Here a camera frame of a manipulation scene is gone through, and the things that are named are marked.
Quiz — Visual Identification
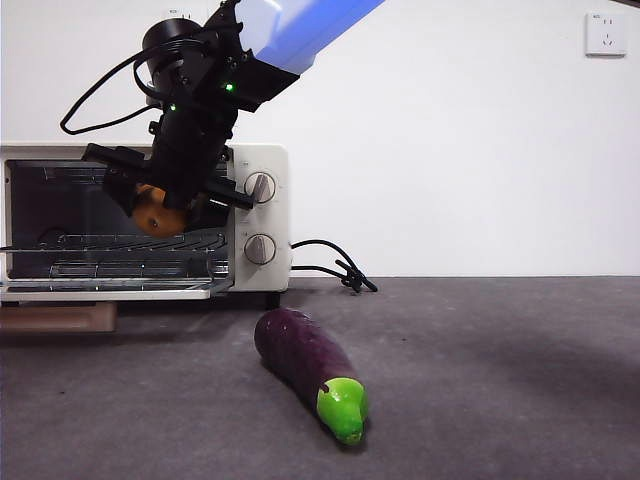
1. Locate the white glass oven door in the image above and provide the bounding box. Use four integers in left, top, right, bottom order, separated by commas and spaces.
0, 277, 236, 334

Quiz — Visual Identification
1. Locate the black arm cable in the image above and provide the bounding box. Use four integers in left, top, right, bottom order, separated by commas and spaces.
59, 42, 169, 137

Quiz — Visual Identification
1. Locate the white oven knob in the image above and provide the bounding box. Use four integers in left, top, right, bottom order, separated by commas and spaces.
243, 233, 278, 266
244, 172, 278, 205

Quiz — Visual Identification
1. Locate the white toaster oven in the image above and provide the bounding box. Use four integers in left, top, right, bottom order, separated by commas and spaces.
0, 143, 291, 310

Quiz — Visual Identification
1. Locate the black power cable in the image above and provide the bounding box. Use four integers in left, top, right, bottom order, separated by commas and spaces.
290, 239, 380, 295

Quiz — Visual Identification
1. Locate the brown potato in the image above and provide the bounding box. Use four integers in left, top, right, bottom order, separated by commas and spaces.
130, 182, 194, 238

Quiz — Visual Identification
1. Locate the metal wire oven rack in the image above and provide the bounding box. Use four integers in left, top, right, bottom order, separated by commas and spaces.
0, 232, 229, 257

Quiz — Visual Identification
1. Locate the purple eggplant green stem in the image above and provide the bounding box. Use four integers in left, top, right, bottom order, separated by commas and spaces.
253, 307, 370, 446

